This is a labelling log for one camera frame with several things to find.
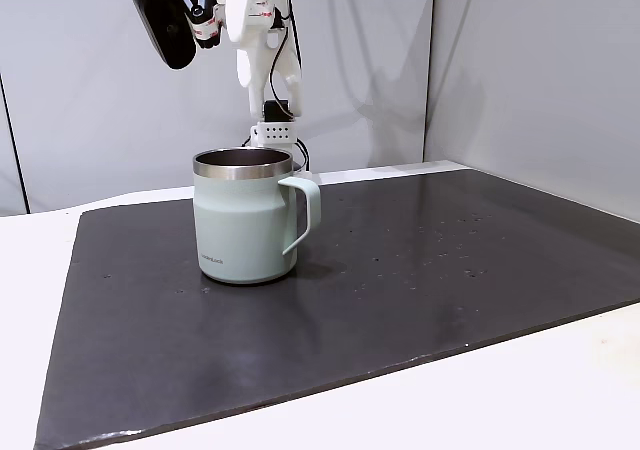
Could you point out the dark grey table mat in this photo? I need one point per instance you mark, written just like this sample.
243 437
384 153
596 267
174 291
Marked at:
400 295

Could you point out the pale green steel-rimmed mug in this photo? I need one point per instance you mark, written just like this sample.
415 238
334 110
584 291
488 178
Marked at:
240 230

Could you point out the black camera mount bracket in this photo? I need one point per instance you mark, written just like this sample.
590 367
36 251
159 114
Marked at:
202 25

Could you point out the black oval camera box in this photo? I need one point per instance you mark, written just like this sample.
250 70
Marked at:
165 25

